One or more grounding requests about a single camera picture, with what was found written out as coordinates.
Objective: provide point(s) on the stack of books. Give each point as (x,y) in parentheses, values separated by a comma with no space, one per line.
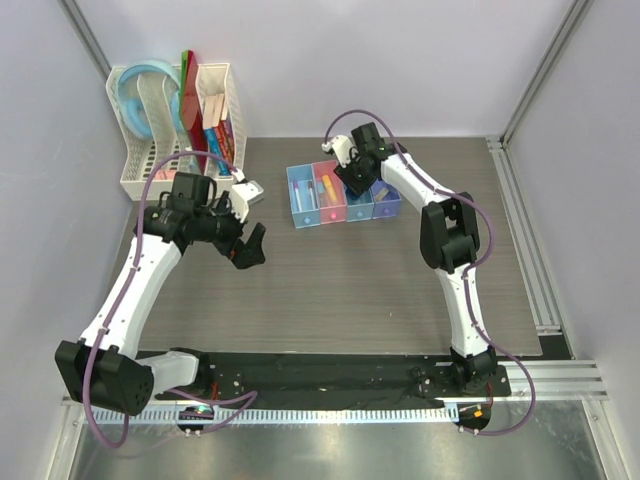
(216,124)

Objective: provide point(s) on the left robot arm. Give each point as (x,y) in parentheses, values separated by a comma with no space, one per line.
(125,310)

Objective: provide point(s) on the yellow highlighter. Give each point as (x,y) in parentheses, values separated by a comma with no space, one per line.
(330,189)

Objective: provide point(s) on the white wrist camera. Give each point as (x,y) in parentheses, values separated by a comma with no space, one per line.
(342,148)
(242,194)

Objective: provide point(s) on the blue capped glue stick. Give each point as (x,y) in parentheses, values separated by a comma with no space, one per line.
(321,194)

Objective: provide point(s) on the light blue drawer box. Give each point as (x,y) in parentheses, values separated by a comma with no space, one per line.
(308,217)
(359,208)

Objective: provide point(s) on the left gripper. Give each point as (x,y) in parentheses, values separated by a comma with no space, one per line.
(243,254)

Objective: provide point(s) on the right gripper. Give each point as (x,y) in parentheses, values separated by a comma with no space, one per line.
(355,186)

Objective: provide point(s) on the purple drawer box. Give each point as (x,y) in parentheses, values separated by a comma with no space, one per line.
(390,206)

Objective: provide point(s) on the brown capped white marker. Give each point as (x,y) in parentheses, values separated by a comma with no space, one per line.
(312,197)

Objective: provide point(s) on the white file organizer rack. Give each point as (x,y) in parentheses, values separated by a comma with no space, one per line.
(155,90)

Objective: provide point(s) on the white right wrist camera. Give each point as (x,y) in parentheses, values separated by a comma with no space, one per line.
(342,148)

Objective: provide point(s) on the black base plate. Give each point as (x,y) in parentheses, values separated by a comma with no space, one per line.
(287,377)

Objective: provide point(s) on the pink capped white marker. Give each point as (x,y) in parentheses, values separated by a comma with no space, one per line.
(297,193)

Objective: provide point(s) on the pink drawer box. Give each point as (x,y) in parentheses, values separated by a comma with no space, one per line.
(333,213)

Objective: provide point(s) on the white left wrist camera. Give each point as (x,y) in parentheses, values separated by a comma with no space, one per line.
(242,194)

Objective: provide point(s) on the aluminium rail frame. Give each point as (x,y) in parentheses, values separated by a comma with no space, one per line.
(531,382)

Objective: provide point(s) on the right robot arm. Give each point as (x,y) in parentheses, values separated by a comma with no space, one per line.
(449,240)

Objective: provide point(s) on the grey rectangular eraser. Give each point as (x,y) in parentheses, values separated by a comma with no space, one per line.
(381,194)

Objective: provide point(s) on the red folder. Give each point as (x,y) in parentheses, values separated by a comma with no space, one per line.
(190,110)

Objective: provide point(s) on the pink eraser in rack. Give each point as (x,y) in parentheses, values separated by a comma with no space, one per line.
(165,175)

